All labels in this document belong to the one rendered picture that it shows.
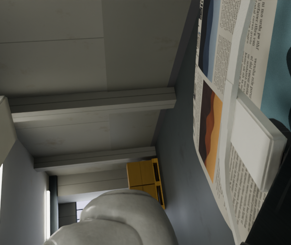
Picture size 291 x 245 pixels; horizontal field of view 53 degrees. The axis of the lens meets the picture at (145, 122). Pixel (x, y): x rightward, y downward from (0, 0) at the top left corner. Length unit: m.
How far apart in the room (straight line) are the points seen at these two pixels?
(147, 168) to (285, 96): 7.05
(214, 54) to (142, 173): 6.92
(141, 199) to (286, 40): 0.34
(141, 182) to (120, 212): 6.70
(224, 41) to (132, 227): 0.28
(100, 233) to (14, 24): 3.37
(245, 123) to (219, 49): 0.13
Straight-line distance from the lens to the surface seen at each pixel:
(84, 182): 9.05
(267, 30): 0.20
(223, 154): 0.19
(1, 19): 3.66
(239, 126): 0.17
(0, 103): 0.19
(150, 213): 0.46
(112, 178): 9.03
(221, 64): 0.27
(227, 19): 0.27
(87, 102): 4.74
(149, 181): 7.16
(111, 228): 0.43
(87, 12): 3.48
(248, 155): 0.16
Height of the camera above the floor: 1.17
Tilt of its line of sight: 8 degrees down
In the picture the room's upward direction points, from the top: 95 degrees counter-clockwise
